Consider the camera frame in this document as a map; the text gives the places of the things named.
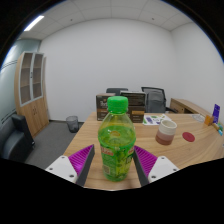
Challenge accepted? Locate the black mesh waste bin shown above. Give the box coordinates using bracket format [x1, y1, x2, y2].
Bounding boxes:
[65, 115, 80, 134]

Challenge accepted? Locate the wooden side desk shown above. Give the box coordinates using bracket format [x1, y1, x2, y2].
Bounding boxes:
[169, 97, 214, 117]

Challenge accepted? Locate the orange small box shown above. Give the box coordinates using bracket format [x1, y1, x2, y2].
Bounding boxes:
[204, 114, 215, 127]

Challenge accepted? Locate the white and green printed sheet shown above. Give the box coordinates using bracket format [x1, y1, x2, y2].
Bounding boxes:
[142, 113, 173, 127]

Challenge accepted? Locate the flat round red coaster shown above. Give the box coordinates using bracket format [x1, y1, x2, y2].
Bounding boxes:
[182, 131, 196, 143]

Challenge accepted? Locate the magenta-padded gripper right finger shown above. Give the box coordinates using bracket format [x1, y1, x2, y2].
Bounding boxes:
[132, 145, 180, 187]

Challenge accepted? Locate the white and brown cup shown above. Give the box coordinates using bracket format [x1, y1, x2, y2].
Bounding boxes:
[155, 119, 178, 146]

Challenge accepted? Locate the wooden cabinet with glass doors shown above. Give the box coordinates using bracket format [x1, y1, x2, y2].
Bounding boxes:
[13, 50, 50, 139]

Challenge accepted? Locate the grey office chair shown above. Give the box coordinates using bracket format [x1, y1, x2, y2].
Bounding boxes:
[140, 86, 179, 114]

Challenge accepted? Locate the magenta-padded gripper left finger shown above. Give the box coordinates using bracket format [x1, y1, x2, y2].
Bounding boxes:
[44, 144, 96, 187]

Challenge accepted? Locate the dark brown cardboard box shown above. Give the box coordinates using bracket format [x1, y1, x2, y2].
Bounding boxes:
[95, 92, 116, 122]
[119, 90, 147, 124]

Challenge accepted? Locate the black leather sofa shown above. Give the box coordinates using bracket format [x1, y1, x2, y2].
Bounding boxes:
[0, 113, 36, 162]

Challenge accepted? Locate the green drink bottle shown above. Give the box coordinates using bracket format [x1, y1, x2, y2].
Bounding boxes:
[97, 95, 137, 183]

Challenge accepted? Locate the dark office chair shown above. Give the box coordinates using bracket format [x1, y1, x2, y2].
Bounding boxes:
[105, 87, 129, 97]

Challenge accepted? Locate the ceiling light panel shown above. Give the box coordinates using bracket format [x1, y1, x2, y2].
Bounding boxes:
[23, 15, 45, 33]

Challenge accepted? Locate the purple box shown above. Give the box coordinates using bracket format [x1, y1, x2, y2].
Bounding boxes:
[211, 103, 221, 125]

